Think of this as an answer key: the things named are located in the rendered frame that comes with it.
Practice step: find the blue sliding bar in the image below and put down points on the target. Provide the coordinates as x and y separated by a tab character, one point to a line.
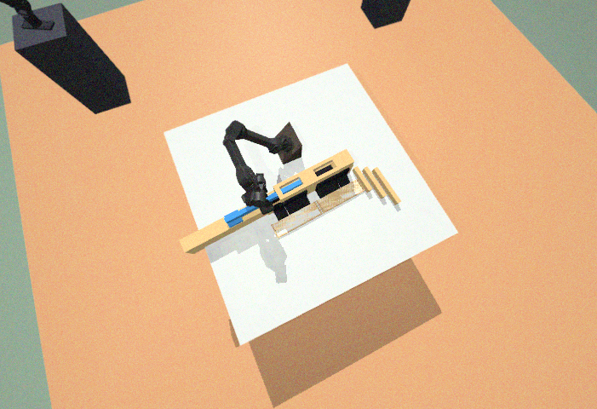
235	217

